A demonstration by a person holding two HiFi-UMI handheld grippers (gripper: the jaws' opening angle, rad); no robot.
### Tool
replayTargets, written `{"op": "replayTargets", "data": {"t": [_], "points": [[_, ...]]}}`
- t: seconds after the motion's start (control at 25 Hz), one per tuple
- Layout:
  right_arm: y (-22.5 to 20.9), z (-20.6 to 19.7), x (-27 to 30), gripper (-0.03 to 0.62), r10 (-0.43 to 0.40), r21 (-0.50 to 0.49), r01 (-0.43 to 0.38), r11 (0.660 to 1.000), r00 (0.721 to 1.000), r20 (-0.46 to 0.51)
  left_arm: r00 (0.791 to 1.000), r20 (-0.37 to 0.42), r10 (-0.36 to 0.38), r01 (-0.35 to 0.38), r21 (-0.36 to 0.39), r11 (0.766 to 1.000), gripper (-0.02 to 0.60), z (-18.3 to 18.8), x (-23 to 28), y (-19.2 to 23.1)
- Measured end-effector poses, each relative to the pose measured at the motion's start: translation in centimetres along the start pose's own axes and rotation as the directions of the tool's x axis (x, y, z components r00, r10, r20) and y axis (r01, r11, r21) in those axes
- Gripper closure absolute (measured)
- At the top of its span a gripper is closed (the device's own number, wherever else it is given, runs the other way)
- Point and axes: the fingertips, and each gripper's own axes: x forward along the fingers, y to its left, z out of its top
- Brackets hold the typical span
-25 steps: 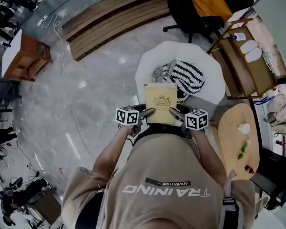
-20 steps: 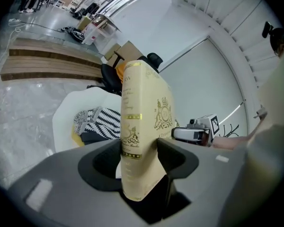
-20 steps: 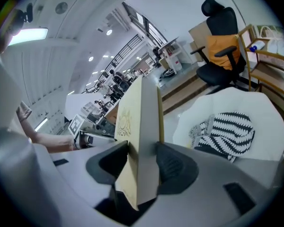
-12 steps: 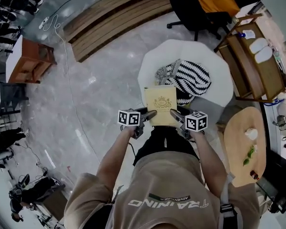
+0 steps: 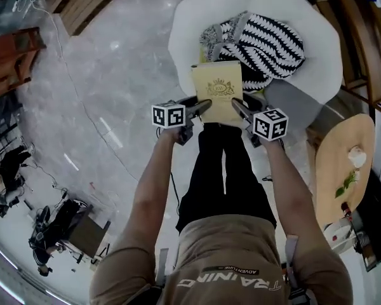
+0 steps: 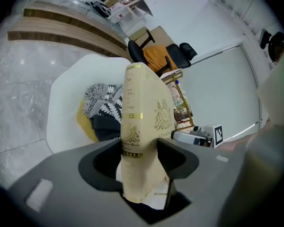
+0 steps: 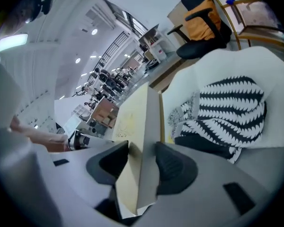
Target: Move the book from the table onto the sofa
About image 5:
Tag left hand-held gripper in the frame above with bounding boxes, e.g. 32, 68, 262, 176
151, 97, 212, 146

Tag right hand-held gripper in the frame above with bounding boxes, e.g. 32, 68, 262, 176
231, 94, 289, 149

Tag beige hardcover book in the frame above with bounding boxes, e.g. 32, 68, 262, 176
190, 60, 245, 124

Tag person's left forearm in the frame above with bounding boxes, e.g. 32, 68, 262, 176
113, 127, 195, 254

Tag person's right forearm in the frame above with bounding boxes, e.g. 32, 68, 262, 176
262, 137, 325, 254

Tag grey footstool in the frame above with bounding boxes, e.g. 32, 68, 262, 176
264, 81, 326, 130

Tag person's black trousers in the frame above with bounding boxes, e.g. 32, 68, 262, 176
175, 122, 278, 234

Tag black and white patterned cushion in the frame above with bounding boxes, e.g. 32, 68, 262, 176
218, 11, 306, 92

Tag round wooden table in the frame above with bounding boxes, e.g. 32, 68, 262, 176
314, 112, 377, 232

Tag white flower with green leaves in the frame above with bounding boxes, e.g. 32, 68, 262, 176
334, 168, 361, 200

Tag wooden shelf unit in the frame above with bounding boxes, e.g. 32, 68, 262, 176
313, 0, 381, 108

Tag stack of wooden planks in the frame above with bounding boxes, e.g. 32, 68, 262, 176
43, 0, 128, 37

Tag brown wooden cabinet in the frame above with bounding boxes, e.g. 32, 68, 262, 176
0, 27, 48, 103

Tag black clothing heap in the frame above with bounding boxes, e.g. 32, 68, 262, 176
0, 144, 33, 203

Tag speckled bag with grey straps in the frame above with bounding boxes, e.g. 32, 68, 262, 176
199, 11, 249, 62

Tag black cable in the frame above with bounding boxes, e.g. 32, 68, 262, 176
169, 169, 181, 216

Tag white cable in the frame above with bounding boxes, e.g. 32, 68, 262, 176
11, 0, 141, 184

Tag grey harness strap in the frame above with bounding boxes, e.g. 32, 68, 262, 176
284, 233, 302, 300

